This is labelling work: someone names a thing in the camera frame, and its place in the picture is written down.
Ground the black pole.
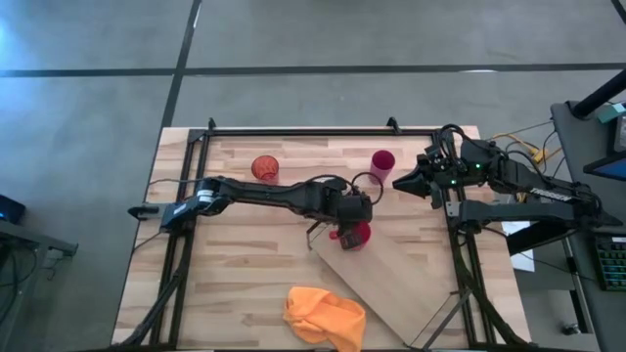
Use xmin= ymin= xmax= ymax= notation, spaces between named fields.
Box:
xmin=570 ymin=67 xmax=626 ymax=120

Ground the magenta plastic cup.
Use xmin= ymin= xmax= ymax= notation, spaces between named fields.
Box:
xmin=369 ymin=149 xmax=397 ymax=187

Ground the red mug with handle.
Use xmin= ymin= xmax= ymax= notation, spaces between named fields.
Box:
xmin=328 ymin=220 xmax=373 ymax=251

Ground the blue screen tablet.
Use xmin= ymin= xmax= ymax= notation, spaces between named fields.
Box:
xmin=583 ymin=151 xmax=626 ymax=183

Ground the black device with blue light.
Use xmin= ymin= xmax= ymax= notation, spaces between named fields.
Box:
xmin=0 ymin=194 xmax=27 ymax=226

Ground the yellow cable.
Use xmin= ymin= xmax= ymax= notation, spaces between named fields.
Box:
xmin=491 ymin=131 xmax=550 ymax=165

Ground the black looped wrist cable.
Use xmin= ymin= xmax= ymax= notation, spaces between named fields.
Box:
xmin=350 ymin=170 xmax=385 ymax=206

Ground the orange cloth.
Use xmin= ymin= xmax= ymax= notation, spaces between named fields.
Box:
xmin=282 ymin=286 xmax=368 ymax=352

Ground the grey side cart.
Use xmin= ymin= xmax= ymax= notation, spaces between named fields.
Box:
xmin=0 ymin=219 xmax=80 ymax=352

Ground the wooden tray board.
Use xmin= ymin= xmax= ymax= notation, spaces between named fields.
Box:
xmin=306 ymin=220 xmax=473 ymax=347

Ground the black metal table frame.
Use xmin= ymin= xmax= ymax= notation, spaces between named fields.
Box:
xmin=116 ymin=125 xmax=530 ymax=352

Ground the black backlit keyboard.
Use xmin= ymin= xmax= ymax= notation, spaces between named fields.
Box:
xmin=593 ymin=234 xmax=626 ymax=292

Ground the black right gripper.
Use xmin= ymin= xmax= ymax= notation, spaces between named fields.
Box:
xmin=392 ymin=145 xmax=462 ymax=210

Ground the teal box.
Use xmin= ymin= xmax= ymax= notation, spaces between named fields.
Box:
xmin=597 ymin=101 xmax=626 ymax=125

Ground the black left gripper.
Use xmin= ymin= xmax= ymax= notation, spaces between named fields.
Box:
xmin=335 ymin=192 xmax=375 ymax=250

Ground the orange-red glass tumbler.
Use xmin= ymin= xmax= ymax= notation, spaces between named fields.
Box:
xmin=250 ymin=154 xmax=281 ymax=185

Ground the grey desk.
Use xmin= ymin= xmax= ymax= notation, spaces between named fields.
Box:
xmin=550 ymin=100 xmax=626 ymax=352

